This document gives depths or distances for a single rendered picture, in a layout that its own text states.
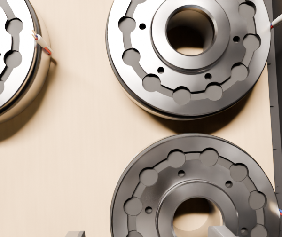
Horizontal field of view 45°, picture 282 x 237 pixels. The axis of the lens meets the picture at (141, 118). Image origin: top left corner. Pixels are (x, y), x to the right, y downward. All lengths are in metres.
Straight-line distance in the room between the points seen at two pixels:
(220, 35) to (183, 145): 0.07
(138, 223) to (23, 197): 0.08
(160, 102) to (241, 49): 0.06
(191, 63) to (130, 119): 0.06
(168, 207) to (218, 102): 0.07
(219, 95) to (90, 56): 0.09
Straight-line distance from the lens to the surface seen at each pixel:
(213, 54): 0.21
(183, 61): 0.20
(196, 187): 0.20
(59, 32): 0.25
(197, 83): 0.21
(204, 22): 0.23
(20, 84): 0.22
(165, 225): 0.20
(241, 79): 0.22
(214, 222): 0.23
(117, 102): 0.24
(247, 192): 0.22
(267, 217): 0.22
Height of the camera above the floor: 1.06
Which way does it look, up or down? 87 degrees down
